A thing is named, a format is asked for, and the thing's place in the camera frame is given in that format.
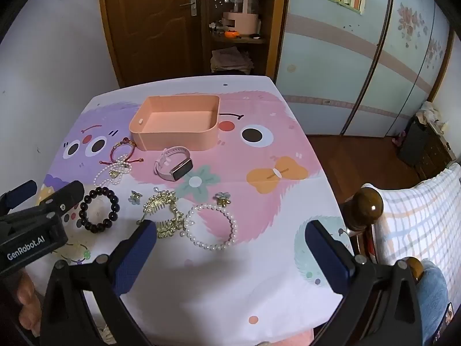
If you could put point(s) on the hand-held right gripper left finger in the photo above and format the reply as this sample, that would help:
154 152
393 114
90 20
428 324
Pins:
137 252

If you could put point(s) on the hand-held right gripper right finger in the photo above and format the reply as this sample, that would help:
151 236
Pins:
327 256

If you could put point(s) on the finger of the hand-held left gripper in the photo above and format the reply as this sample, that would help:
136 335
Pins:
66 195
21 191

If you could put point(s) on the gold round pendant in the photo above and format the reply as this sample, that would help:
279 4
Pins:
114 174

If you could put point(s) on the gold hair comb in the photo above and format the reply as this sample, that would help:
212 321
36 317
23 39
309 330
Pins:
160 200

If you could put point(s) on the pink smartwatch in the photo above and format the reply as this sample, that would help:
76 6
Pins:
180 169

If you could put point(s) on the pink plastic box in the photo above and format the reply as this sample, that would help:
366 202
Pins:
173 119

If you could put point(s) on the person's left hand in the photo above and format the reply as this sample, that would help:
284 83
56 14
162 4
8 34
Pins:
27 295

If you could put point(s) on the plaid blanket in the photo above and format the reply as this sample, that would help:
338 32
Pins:
425 216

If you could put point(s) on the person's leg in jeans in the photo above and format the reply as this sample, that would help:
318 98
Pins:
434 295

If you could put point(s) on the black bin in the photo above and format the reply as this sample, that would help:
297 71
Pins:
412 142

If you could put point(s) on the dark wooden nightstand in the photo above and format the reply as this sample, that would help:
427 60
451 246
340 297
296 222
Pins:
435 151

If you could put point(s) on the wooden door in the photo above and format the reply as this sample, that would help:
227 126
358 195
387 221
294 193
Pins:
151 25

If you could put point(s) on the floral pale blue wardrobe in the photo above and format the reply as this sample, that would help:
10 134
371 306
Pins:
342 61

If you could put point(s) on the folded cloths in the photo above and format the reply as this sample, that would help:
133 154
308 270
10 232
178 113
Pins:
230 61

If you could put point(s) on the small orange object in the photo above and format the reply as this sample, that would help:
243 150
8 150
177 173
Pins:
232 34

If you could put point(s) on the wooden shelf cabinet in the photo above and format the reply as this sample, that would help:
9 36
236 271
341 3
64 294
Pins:
277 25

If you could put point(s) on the wooden bed post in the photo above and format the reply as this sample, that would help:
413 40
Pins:
365 207

